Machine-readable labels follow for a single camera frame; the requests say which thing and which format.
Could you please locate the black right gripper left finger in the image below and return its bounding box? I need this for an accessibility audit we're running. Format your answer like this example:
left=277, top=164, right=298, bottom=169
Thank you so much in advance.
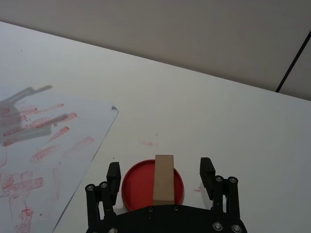
left=85, top=162, right=122, bottom=229

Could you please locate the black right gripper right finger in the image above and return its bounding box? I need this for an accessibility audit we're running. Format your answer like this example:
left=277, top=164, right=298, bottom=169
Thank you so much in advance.
left=199, top=157, right=241, bottom=220

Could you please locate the thin black strip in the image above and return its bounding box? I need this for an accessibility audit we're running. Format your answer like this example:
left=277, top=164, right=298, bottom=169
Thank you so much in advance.
left=275, top=32, right=311, bottom=93

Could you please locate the white paper with red stamps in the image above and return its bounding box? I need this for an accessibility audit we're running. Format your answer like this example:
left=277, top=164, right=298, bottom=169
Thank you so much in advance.
left=0, top=83, right=120, bottom=233

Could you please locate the wooden stamp block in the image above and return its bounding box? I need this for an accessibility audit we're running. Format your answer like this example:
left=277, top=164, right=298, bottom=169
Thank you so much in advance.
left=153, top=154, right=175, bottom=205

